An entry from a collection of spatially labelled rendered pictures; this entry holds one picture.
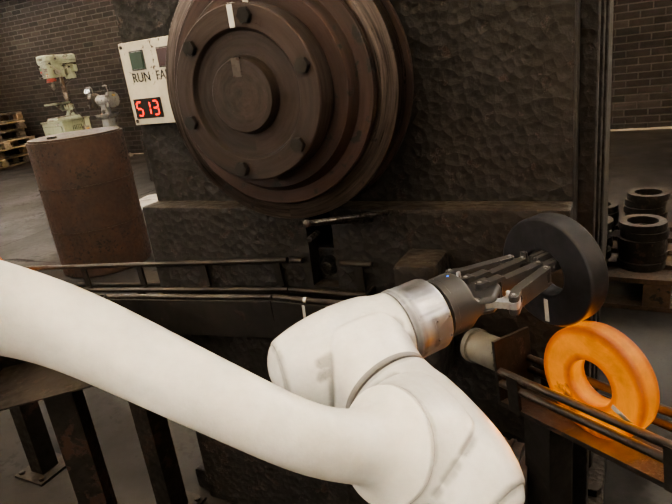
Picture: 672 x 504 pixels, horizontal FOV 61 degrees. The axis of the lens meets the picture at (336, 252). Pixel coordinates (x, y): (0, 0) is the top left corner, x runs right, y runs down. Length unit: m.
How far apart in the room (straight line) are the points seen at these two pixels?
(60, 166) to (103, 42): 6.45
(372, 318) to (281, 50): 0.49
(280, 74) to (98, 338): 0.61
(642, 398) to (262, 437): 0.50
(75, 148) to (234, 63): 2.89
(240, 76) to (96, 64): 9.41
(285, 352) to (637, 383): 0.43
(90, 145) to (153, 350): 3.41
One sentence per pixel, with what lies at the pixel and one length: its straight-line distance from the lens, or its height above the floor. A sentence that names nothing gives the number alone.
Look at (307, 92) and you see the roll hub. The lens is 0.91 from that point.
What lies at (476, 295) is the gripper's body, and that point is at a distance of 0.71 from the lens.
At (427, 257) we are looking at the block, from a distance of 1.04.
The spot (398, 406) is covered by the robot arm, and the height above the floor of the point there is 0.88.
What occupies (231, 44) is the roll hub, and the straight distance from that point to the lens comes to 0.99.
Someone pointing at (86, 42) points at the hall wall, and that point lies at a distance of 10.44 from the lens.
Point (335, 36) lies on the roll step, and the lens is 0.94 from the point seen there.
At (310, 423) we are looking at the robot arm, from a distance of 0.45.
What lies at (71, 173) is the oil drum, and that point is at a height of 0.67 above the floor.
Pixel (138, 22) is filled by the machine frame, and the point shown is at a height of 1.28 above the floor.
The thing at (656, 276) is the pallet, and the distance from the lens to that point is 2.70.
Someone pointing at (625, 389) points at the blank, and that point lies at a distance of 0.81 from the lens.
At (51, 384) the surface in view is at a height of 0.60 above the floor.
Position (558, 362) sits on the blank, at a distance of 0.86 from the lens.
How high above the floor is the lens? 1.16
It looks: 19 degrees down
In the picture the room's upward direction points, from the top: 7 degrees counter-clockwise
